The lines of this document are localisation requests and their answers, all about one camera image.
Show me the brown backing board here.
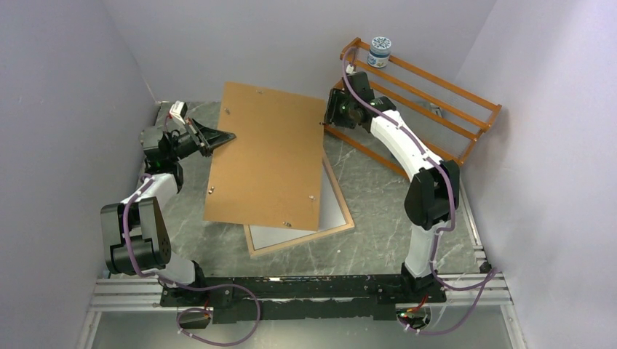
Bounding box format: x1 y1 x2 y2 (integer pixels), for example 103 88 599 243
203 81 326 230

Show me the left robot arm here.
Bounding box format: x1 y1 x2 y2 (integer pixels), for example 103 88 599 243
100 118 236 305

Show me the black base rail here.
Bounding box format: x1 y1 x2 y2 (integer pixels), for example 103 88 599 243
160 271 446 324

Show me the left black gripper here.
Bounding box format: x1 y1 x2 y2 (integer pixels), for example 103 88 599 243
167 117 236 163

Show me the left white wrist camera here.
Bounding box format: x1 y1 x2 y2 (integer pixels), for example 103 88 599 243
168 100 188 125

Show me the orange wooden rack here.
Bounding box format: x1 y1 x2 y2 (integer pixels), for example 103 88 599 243
342 37 502 166

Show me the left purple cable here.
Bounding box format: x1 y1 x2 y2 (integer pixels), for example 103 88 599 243
120 173 261 347

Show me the small blue white jar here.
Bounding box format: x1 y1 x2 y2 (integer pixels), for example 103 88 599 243
367 36 392 68

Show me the wooden picture frame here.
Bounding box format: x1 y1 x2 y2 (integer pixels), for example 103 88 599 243
242 151 356 260

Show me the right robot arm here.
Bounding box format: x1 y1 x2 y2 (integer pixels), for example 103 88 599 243
324 72 460 302

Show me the aluminium table rail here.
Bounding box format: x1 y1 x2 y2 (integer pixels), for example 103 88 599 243
78 246 525 348

